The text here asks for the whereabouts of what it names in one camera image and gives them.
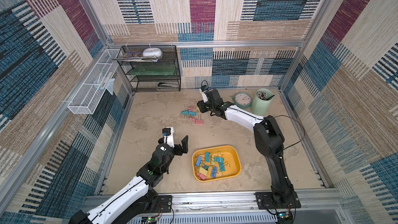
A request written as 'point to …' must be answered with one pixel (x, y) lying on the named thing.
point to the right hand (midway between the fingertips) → (199, 101)
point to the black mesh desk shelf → (153, 68)
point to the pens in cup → (263, 95)
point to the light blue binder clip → (199, 160)
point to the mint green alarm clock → (242, 99)
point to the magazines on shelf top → (136, 57)
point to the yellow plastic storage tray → (216, 163)
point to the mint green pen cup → (260, 107)
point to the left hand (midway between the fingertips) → (179, 135)
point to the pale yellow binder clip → (203, 171)
